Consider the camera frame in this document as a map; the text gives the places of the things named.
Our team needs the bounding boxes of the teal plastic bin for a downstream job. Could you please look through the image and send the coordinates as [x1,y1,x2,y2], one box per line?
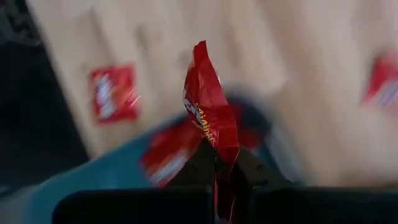
[0,93,280,224]

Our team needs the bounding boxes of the red Skittles candy packet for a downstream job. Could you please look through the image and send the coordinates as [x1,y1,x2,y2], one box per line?
[139,119,206,189]
[362,51,398,111]
[182,39,241,222]
[89,63,141,124]

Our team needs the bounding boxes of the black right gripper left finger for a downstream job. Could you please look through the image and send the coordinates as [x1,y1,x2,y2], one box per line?
[166,139,217,189]

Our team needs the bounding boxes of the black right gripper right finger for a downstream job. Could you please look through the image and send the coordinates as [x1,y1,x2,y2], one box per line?
[238,146,295,190]

